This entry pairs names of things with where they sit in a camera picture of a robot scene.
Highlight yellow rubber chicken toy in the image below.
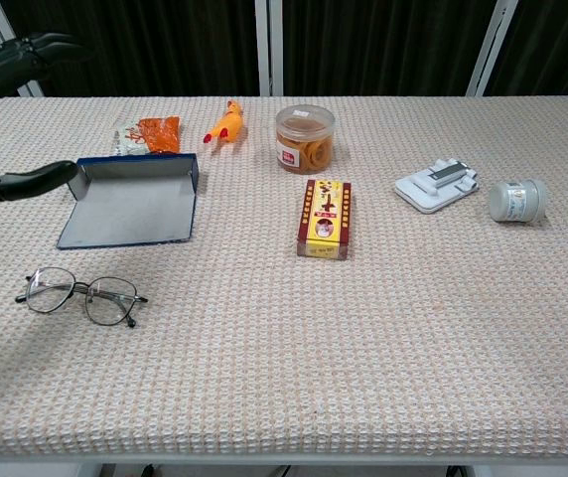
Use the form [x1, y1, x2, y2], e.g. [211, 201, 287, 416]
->
[202, 98, 245, 146]

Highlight white folding phone stand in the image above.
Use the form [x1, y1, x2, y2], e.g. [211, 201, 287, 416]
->
[394, 157, 482, 216]

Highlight beige woven tablecloth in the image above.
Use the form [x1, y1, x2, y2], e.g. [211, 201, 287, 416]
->
[0, 93, 568, 456]

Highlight small white round jar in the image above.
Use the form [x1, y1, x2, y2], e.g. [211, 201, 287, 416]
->
[488, 178, 549, 224]

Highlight orange white snack packet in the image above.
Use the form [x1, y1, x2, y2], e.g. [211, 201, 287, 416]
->
[112, 115, 182, 156]

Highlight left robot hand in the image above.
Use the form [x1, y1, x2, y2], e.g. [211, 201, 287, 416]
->
[0, 32, 84, 203]

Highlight black curtain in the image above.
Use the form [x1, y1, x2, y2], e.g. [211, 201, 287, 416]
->
[0, 0, 568, 98]

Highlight yellow red small carton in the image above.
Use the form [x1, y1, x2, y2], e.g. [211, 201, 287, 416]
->
[296, 179, 354, 260]

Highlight wire-rimmed eyeglasses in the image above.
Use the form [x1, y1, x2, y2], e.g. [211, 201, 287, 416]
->
[14, 266, 150, 330]

